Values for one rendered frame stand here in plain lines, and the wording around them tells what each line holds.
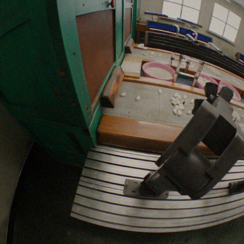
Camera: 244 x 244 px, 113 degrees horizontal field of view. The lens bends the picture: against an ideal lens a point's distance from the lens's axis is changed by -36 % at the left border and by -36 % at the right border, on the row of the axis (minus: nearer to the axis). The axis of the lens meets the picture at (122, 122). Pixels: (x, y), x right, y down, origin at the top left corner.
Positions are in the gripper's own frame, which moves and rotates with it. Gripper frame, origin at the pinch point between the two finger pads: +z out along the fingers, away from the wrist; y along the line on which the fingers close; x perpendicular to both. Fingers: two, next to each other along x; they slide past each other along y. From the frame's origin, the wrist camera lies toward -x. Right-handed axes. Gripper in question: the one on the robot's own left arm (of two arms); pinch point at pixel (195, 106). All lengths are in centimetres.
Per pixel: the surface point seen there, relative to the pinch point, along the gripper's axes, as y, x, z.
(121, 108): 35.8, 8.1, 8.4
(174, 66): 0, -30, 51
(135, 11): 57, -201, 197
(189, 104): -4.2, -0.3, 18.0
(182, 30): -3, -63, 39
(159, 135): 16.4, 15.6, -4.3
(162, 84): 13.7, -9.6, 25.6
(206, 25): -224, -358, 374
